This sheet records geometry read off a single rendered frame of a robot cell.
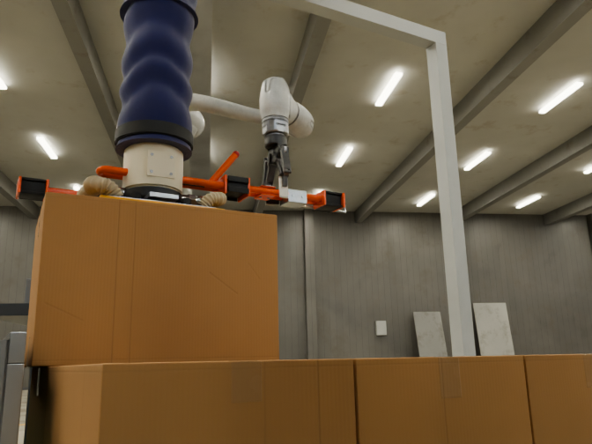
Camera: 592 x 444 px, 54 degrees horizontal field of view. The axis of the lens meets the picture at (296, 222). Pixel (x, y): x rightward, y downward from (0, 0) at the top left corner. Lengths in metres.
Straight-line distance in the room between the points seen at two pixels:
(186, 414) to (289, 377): 0.17
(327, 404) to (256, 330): 0.63
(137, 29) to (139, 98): 0.23
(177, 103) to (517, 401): 1.17
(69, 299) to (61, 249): 0.12
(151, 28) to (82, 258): 0.73
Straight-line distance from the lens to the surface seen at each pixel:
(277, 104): 1.96
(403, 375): 1.03
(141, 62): 1.78
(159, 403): 0.84
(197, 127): 2.46
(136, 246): 1.48
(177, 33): 1.85
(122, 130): 1.71
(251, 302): 1.55
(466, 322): 4.51
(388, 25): 4.87
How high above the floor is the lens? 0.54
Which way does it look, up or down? 14 degrees up
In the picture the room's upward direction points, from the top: 1 degrees counter-clockwise
